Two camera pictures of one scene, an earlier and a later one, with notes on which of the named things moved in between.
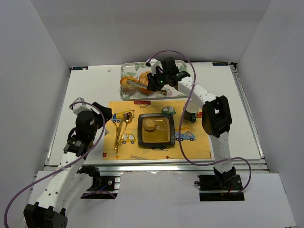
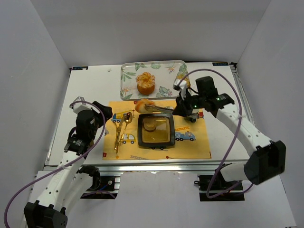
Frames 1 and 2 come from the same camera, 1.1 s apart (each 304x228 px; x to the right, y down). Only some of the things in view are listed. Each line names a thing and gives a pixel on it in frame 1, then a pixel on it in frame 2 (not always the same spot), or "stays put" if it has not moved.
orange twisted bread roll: x=124 y=84 -> x=140 y=106
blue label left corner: x=80 y=68 stays put
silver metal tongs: x=137 y=84 -> x=152 y=108
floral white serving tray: x=136 y=69 stays put
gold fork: x=116 y=145 stays put
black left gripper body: x=102 y=113 stays put
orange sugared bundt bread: x=143 y=80 stays put
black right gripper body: x=153 y=81 -> x=179 y=109
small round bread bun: x=149 y=125 stays put
